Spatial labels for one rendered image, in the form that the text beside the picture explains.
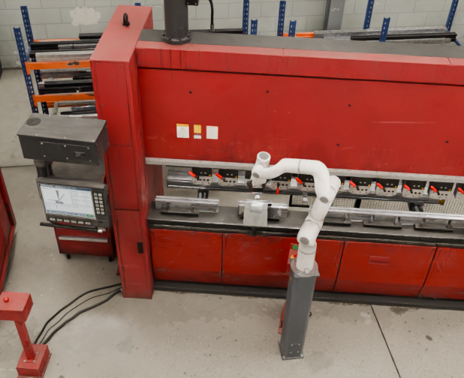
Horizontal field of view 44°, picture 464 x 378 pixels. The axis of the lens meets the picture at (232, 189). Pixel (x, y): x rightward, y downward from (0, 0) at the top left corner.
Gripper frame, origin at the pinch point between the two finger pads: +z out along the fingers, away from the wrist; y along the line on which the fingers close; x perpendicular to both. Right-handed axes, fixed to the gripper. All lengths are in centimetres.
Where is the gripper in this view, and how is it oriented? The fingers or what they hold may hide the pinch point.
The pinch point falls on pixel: (257, 187)
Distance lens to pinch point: 385.0
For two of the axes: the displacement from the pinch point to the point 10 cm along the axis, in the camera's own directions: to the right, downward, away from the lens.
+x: 3.6, 7.5, -5.5
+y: -9.3, 2.2, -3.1
